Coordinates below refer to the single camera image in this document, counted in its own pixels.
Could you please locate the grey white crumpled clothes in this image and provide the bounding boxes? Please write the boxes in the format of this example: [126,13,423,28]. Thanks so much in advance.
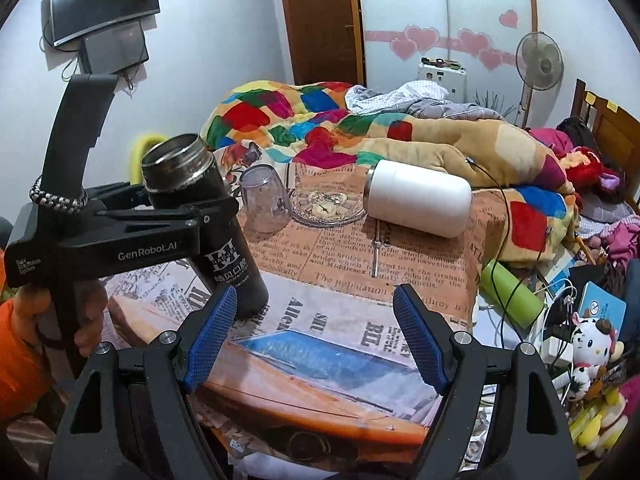
[345,80,503,120]

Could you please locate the white oil heater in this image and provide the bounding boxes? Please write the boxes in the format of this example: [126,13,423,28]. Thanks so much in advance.
[418,56,466,103]

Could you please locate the glass ashtray dish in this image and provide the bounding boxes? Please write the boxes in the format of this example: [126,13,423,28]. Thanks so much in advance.
[288,181,366,229]

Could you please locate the wooden bed headboard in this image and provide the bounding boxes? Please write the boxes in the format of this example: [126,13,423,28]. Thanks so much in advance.
[570,79,640,205]

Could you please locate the small black wall monitor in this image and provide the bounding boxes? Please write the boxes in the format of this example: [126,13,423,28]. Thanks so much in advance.
[79,21,149,75]

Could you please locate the blue white box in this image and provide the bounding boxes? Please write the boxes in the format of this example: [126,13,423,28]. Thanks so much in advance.
[576,282,626,338]

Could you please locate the brown wooden door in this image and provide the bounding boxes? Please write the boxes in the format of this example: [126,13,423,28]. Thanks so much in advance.
[282,0,366,84]

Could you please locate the person's left hand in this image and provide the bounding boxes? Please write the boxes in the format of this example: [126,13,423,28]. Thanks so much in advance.
[8,278,109,359]

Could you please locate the black thermos bottle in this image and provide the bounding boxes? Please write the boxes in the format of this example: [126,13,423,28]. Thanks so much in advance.
[141,133,269,320]

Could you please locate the colourful patchwork blanket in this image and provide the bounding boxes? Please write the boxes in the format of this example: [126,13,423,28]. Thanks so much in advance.
[201,80,578,263]

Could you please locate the cow plush toy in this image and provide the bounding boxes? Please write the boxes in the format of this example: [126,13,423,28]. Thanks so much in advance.
[567,312,624,402]

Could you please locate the white cylindrical mug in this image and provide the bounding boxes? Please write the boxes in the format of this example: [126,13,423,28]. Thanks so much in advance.
[363,159,472,238]

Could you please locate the clear plastic cup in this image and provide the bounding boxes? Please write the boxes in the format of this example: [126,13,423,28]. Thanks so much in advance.
[240,164,291,234]

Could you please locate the standing electric fan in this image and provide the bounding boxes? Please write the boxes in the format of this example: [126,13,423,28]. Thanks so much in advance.
[515,32,564,128]

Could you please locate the beaded bracelet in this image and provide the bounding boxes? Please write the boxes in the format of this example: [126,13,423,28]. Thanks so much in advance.
[28,174,90,216]

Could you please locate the newspaper print tablecloth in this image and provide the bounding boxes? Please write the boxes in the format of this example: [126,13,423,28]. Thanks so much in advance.
[98,142,501,466]

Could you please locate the red plush toy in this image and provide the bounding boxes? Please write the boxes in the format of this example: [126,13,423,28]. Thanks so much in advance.
[560,146,622,193]

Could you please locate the green cylindrical bottle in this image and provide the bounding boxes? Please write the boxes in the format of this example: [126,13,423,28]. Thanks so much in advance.
[480,260,544,330]

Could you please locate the frosted sliding wardrobe with hearts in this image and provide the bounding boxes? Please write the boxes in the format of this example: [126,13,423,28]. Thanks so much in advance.
[360,0,532,108]

